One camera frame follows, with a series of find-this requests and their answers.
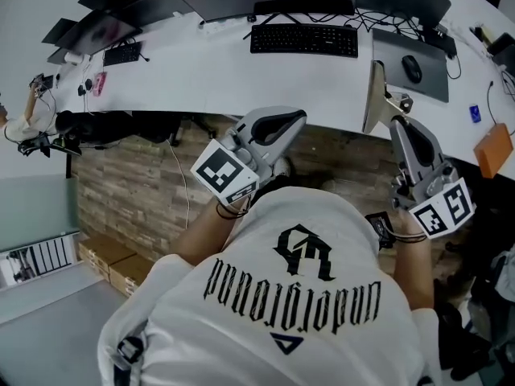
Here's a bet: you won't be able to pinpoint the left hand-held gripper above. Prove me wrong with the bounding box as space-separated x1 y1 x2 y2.
189 105 307 207

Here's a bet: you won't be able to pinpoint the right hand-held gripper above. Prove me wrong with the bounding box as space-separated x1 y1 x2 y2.
389 115 478 240

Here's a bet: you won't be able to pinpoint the person's left forearm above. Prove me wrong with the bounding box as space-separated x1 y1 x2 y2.
171 197 253 267

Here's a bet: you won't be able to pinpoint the person's right forearm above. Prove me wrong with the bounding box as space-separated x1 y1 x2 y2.
392 211 436 312

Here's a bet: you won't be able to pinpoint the person's black trousers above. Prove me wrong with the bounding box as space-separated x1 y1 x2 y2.
255 174 301 200

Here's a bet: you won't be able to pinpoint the orange box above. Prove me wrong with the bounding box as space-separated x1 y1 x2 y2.
472 123 515 179

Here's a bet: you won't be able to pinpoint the grey mouse pad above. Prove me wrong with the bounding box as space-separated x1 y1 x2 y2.
371 27 451 105

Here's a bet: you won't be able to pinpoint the thin wrist bands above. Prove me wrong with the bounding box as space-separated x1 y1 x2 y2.
392 231 427 244

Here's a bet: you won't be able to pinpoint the black computer mouse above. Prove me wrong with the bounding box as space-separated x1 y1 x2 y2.
400 54 424 85

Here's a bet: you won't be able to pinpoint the large black keyboard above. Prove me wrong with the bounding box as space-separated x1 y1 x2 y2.
249 23 361 60

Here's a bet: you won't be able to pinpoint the black wrist bands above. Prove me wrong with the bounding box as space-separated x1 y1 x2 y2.
215 197 253 220

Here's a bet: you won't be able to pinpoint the black docking hub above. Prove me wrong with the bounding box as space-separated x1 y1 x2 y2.
431 23 459 59

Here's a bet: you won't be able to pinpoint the white power strip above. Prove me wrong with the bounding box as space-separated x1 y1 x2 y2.
198 18 249 36

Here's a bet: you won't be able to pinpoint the black laptop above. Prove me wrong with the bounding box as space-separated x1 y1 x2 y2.
489 31 515 68

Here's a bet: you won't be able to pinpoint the black office chair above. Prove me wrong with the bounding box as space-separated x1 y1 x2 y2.
433 199 515 382

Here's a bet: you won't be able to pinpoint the small black keyboard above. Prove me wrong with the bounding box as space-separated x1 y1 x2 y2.
101 41 143 68

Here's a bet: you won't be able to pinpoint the pink packet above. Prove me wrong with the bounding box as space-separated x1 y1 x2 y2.
92 71 108 97

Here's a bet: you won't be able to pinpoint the person's white printed shirt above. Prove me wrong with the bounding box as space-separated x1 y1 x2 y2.
97 186 442 386

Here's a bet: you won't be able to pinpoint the flat cardboard box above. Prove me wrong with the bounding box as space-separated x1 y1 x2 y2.
77 232 138 283
107 253 157 298

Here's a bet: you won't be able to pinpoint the black harness buckle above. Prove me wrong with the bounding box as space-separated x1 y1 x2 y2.
116 335 144 364

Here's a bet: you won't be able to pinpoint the black cable with plug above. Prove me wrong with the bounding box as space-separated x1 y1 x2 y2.
485 80 509 127

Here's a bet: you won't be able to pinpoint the white floor cable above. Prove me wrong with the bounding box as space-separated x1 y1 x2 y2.
166 138 192 229

